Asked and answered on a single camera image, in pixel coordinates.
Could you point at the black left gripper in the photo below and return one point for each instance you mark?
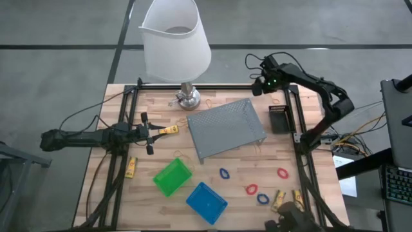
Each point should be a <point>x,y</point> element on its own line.
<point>145,132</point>

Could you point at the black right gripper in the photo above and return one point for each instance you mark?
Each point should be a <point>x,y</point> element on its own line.
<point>258,87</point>

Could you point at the yellow crayon box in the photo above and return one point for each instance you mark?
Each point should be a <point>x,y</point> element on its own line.
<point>298,197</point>
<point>170,129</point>
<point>278,200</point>
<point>131,167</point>

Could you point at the yellow rubber band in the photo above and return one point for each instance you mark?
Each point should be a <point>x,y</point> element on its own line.
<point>177,122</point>
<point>276,103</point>
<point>257,151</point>
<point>206,103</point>
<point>180,151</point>

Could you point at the grey perforated metal riser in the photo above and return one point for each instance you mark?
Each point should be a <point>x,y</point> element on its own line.
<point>225,127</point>

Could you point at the blue plastic basket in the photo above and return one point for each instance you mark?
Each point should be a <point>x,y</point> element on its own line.
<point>207,203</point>

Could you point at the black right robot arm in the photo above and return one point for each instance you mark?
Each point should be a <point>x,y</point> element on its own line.
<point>322,85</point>

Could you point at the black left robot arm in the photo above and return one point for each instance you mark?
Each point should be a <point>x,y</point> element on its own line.
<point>80,138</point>

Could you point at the black desk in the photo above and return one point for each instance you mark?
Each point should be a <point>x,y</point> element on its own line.
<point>363,164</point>

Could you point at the black plastic basket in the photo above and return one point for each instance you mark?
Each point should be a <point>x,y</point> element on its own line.
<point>279,124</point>

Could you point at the green plastic basket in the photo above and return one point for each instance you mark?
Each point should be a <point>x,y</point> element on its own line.
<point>172,178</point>

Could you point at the white shade table lamp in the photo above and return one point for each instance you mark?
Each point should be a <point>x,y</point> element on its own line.
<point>175,54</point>

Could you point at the white paper sheet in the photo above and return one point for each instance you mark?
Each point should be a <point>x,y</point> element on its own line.
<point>347,187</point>

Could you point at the grey metal stand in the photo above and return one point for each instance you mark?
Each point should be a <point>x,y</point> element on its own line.
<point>19,158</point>

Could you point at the black backlit keyboard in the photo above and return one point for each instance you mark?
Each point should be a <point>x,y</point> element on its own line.
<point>399,183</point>

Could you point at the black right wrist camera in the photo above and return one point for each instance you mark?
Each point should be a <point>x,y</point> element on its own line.
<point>269,62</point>

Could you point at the silver frame bracket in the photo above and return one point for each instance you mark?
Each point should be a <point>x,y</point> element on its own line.
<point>297,138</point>

